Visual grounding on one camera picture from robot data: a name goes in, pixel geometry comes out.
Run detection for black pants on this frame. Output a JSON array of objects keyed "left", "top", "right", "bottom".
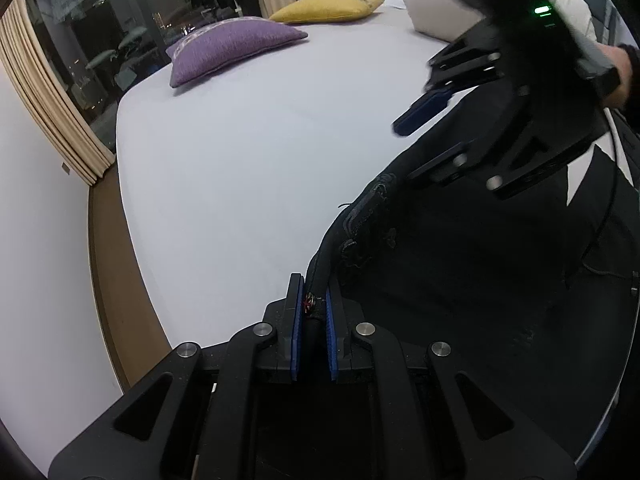
[{"left": 304, "top": 84, "right": 640, "bottom": 466}]

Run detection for right hand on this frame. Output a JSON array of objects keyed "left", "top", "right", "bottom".
[{"left": 598, "top": 44, "right": 639, "bottom": 110}]

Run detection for beige rolled duvet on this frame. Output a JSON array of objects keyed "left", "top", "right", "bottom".
[{"left": 400, "top": 0, "right": 614, "bottom": 47}]

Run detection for yellow cushion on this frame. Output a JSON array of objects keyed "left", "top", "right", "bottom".
[{"left": 270, "top": 0, "right": 385, "bottom": 25}]

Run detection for white bed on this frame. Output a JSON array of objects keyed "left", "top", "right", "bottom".
[{"left": 115, "top": 0, "right": 640, "bottom": 466}]

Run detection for dark window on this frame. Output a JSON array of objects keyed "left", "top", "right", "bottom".
[{"left": 26, "top": 0, "right": 262, "bottom": 150}]

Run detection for beige curtain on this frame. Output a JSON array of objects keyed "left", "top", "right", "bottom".
[{"left": 1, "top": 0, "right": 115, "bottom": 186}]

